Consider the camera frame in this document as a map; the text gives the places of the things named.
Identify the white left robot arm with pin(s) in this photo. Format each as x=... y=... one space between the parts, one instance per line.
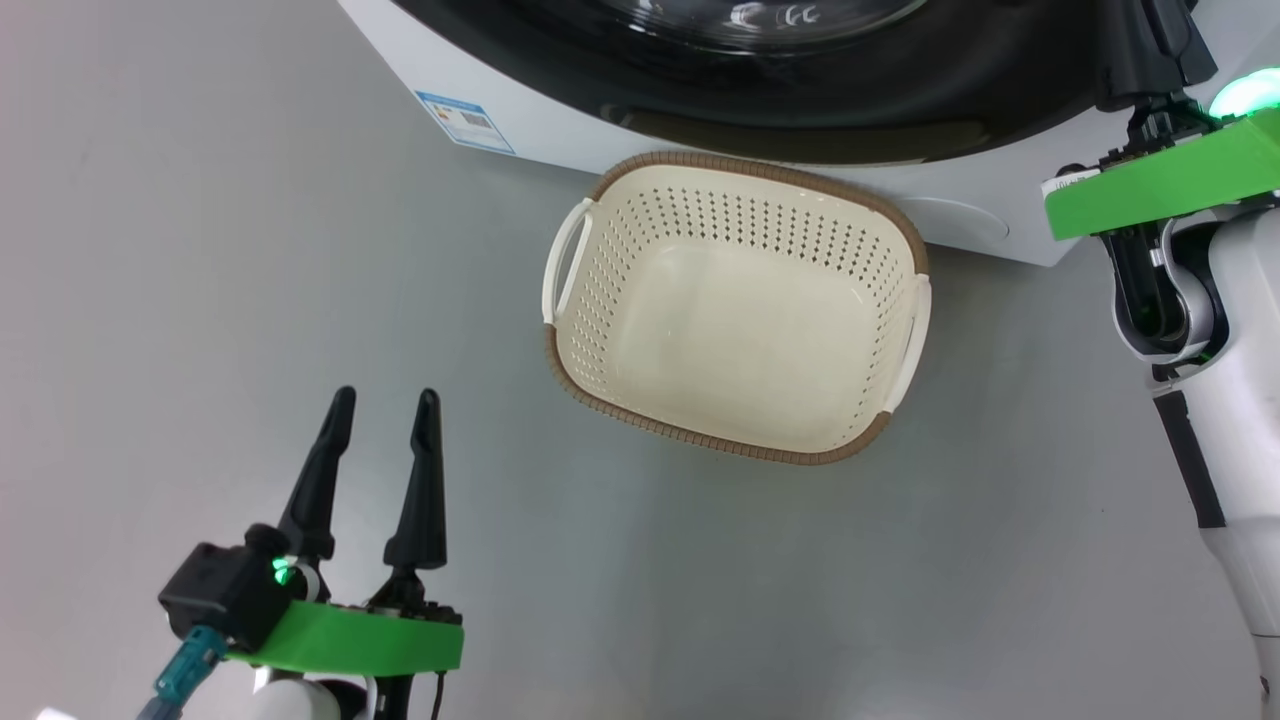
x=300 y=700

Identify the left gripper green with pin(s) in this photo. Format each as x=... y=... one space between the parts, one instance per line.
x=360 y=640

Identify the white front-load washing machine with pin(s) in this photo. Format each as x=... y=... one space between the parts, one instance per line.
x=560 y=110

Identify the blue energy label sticker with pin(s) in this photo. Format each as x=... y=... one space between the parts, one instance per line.
x=465 y=122

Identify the cream perforated laundry basket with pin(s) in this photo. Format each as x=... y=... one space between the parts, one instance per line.
x=740 y=330

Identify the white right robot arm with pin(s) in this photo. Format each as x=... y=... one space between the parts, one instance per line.
x=1240 y=450

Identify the round filter cover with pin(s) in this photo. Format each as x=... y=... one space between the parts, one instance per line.
x=955 y=220

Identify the left black wrist camera box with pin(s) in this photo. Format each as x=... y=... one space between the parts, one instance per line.
x=225 y=590

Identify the black-rimmed glass washer door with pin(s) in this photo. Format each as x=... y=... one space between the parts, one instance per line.
x=950 y=100

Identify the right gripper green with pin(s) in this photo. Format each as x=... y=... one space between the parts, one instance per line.
x=1170 y=185

